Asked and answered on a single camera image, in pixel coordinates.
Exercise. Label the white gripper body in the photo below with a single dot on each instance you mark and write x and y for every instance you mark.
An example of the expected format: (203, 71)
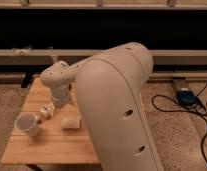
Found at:
(59, 101)

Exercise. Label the white bottle with label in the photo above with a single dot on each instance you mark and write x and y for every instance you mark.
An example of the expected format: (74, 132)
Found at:
(47, 110)

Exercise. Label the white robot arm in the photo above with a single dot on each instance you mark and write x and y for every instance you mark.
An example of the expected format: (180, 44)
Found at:
(108, 92)

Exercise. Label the white rectangular sponge block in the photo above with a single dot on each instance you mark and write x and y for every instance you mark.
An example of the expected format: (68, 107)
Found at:
(72, 122)

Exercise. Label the translucent plastic cup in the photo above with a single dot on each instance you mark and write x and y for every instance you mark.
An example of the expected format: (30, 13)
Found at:
(27, 123)

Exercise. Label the wooden table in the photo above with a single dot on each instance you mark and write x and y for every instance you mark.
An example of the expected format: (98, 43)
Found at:
(53, 145)

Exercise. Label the blue power adapter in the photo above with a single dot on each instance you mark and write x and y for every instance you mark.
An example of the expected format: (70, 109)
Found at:
(186, 98)

